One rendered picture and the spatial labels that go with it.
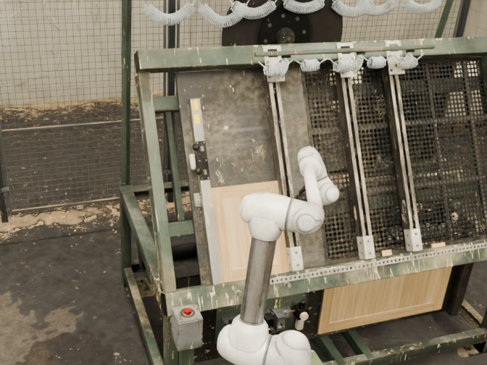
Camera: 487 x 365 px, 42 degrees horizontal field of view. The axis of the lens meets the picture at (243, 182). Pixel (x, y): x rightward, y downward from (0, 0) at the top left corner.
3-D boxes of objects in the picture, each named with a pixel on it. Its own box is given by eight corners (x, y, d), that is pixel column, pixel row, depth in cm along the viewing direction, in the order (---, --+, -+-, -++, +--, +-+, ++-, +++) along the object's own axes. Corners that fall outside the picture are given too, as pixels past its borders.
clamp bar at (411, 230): (403, 251, 359) (428, 253, 336) (375, 46, 363) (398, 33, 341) (418, 249, 362) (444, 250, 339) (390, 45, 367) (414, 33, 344)
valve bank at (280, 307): (222, 363, 316) (225, 326, 305) (214, 343, 328) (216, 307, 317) (313, 344, 333) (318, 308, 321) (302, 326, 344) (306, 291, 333)
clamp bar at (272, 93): (284, 271, 335) (303, 274, 312) (256, 51, 340) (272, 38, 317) (301, 268, 338) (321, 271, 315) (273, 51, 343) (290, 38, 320)
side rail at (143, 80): (160, 291, 319) (164, 292, 309) (134, 77, 324) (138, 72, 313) (172, 289, 321) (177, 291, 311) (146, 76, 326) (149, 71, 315)
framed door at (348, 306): (316, 332, 389) (317, 334, 387) (327, 258, 363) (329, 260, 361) (439, 307, 418) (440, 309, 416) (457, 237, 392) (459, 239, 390)
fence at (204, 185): (211, 284, 322) (213, 284, 318) (188, 100, 326) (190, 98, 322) (220, 282, 323) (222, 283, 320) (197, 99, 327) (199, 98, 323)
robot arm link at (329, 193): (332, 200, 309) (322, 176, 308) (346, 199, 294) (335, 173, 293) (313, 209, 305) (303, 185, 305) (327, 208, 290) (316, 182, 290)
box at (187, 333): (177, 353, 295) (178, 323, 287) (171, 336, 305) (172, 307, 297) (202, 348, 299) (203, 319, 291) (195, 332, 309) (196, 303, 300)
